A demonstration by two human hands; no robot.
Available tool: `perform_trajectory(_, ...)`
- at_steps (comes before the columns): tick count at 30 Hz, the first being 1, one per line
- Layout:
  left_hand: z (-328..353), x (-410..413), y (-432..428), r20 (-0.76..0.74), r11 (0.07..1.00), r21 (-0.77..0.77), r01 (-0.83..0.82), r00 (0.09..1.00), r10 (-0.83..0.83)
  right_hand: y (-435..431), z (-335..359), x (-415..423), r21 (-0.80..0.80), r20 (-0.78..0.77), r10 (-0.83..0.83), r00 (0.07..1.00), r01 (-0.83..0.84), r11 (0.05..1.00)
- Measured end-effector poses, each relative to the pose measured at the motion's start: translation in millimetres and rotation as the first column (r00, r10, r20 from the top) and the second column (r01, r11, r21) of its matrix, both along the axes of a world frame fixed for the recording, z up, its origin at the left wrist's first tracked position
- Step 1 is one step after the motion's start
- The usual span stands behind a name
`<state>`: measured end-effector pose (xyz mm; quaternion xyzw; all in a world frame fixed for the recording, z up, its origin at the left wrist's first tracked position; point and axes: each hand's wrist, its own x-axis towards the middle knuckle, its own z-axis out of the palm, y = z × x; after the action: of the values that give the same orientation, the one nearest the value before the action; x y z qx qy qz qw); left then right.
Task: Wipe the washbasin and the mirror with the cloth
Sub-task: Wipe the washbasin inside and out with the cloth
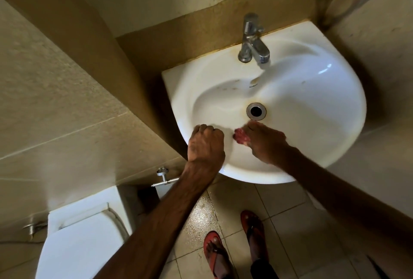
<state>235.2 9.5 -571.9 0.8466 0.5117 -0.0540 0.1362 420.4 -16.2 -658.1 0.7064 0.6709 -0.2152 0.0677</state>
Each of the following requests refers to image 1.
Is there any person's left hand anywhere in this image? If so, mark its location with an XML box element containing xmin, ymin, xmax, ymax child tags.
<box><xmin>187</xmin><ymin>124</ymin><xmax>226</xmax><ymax>176</ymax></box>

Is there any person's right hand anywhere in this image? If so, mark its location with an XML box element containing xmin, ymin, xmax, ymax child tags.
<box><xmin>240</xmin><ymin>120</ymin><xmax>299</xmax><ymax>168</ymax></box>

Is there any red checked cloth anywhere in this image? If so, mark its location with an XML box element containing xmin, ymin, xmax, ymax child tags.
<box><xmin>233</xmin><ymin>127</ymin><xmax>252</xmax><ymax>146</ymax></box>

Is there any white wash basin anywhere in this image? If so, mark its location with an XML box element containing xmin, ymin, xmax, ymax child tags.
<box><xmin>161</xmin><ymin>20</ymin><xmax>367</xmax><ymax>185</ymax></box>

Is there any person's left forearm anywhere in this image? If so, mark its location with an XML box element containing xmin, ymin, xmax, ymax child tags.
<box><xmin>93</xmin><ymin>162</ymin><xmax>223</xmax><ymax>279</ymax></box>

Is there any person's right forearm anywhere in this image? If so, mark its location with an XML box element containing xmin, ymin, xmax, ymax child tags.
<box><xmin>279</xmin><ymin>148</ymin><xmax>413</xmax><ymax>279</ymax></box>

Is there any chrome sink drain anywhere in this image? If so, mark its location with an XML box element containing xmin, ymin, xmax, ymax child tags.
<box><xmin>246</xmin><ymin>102</ymin><xmax>268</xmax><ymax>121</ymax></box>

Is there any person's right red flip-flop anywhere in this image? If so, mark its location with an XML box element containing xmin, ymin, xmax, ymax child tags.
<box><xmin>240</xmin><ymin>210</ymin><xmax>269</xmax><ymax>262</ymax></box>

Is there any person's red flip-flop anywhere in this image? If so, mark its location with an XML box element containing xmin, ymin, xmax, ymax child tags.
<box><xmin>203</xmin><ymin>231</ymin><xmax>231</xmax><ymax>279</ymax></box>
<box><xmin>240</xmin><ymin>210</ymin><xmax>269</xmax><ymax>262</ymax></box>

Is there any person's left red flip-flop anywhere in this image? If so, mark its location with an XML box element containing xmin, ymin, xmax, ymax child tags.
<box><xmin>203</xmin><ymin>231</ymin><xmax>231</xmax><ymax>279</ymax></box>

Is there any person's right leg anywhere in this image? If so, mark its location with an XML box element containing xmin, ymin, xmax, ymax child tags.
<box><xmin>245</xmin><ymin>216</ymin><xmax>278</xmax><ymax>279</ymax></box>

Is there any person's leg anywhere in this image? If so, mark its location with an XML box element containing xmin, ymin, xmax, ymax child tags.
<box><xmin>245</xmin><ymin>216</ymin><xmax>278</xmax><ymax>279</ymax></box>
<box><xmin>206</xmin><ymin>236</ymin><xmax>234</xmax><ymax>279</ymax></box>

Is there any chrome basin faucet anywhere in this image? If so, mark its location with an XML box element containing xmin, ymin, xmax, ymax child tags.
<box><xmin>237</xmin><ymin>13</ymin><xmax>271</xmax><ymax>65</ymax></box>

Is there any person's left leg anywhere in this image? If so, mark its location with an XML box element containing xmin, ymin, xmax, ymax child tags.
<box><xmin>206</xmin><ymin>236</ymin><xmax>234</xmax><ymax>279</ymax></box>

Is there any chrome toilet paper holder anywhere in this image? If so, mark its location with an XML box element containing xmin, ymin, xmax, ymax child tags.
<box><xmin>151</xmin><ymin>166</ymin><xmax>180</xmax><ymax>188</ymax></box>

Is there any white toilet paper roll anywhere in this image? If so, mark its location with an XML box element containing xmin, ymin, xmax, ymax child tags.
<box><xmin>156</xmin><ymin>182</ymin><xmax>178</xmax><ymax>199</ymax></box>

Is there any chrome angle valve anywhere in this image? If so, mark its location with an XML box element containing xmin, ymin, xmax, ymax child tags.
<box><xmin>22</xmin><ymin>222</ymin><xmax>48</xmax><ymax>237</ymax></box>

